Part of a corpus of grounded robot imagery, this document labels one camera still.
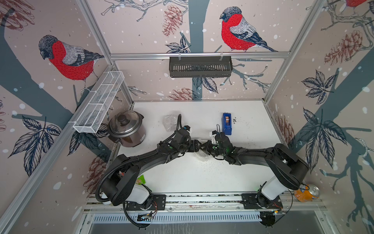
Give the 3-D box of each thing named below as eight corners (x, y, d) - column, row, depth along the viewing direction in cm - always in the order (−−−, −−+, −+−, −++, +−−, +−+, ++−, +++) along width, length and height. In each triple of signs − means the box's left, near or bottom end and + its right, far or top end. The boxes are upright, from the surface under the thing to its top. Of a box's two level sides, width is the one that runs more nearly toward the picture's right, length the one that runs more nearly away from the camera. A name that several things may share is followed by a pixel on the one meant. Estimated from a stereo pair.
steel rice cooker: (115, 149, 95) (101, 134, 80) (124, 126, 107) (113, 109, 92) (144, 149, 95) (135, 134, 80) (149, 126, 107) (142, 109, 92)
